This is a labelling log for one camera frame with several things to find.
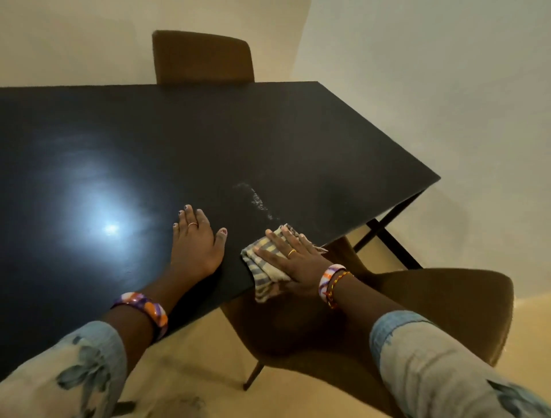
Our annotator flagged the black table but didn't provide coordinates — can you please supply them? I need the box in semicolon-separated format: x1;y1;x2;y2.
0;80;442;382

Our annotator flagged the person's right hand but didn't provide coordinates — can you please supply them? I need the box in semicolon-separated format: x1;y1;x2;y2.
253;227;335;298

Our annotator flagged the red yellow thread bracelet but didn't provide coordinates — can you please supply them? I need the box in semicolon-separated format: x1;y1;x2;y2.
325;270;356;310

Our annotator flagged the brown chair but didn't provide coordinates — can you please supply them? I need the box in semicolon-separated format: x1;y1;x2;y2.
219;235;515;418
151;29;255;86

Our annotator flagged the person's right forearm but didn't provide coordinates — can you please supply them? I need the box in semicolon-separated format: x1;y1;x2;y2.
333;275;551;418

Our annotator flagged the striped cloth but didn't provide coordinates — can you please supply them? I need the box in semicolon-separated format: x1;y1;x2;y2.
240;223;329;304

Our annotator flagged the person's floral cream garment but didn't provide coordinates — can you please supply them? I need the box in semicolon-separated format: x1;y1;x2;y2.
129;394;216;418

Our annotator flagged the white purple bangle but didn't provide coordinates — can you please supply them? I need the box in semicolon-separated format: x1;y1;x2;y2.
317;263;347;302

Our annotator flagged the person's left hand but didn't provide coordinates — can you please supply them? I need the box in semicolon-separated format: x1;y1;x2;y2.
169;204;228;287

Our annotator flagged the orange purple bangle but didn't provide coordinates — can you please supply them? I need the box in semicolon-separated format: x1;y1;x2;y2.
111;292;169;343

